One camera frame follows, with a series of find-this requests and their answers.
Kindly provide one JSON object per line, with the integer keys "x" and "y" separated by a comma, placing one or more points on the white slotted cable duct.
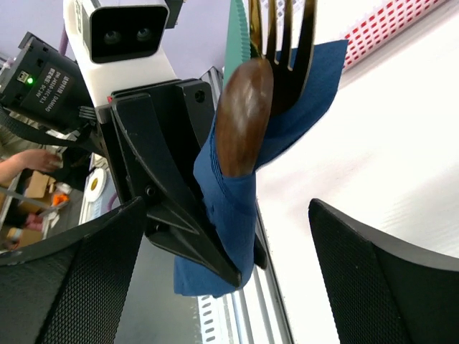
{"x": 212, "y": 319}

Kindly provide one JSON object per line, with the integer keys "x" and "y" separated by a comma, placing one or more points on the person's hand in background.
{"x": 39, "y": 160}

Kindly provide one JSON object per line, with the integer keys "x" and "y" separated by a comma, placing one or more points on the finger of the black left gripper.
{"x": 260, "y": 255}
{"x": 161, "y": 137}

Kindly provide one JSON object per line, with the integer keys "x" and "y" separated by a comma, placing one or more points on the brown wooden spoon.
{"x": 242, "y": 117}

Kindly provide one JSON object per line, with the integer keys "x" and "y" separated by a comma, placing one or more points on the roll of white tape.
{"x": 96, "y": 184}

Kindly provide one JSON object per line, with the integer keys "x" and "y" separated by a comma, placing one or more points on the red bottle orange cap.
{"x": 381, "y": 24}

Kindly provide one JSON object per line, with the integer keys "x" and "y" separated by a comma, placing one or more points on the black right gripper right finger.
{"x": 382, "y": 289}

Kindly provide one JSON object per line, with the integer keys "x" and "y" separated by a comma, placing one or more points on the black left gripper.
{"x": 50, "y": 88}

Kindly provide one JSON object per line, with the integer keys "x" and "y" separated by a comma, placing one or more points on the blue paper napkin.
{"x": 285, "y": 130}

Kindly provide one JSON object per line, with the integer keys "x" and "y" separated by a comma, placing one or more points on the gold fork green handle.
{"x": 289, "y": 79}

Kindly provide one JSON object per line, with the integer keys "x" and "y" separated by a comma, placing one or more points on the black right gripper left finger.
{"x": 71, "y": 288}

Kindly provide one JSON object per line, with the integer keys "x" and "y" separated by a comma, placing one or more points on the cardboard boxes in background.
{"x": 26, "y": 205}

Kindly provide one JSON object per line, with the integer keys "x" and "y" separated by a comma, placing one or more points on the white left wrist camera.
{"x": 117, "y": 44}

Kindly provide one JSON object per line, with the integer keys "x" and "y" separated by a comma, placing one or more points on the teal plastic knife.
{"x": 238, "y": 40}

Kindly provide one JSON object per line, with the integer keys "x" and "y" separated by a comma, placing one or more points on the white plastic basket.
{"x": 332, "y": 19}

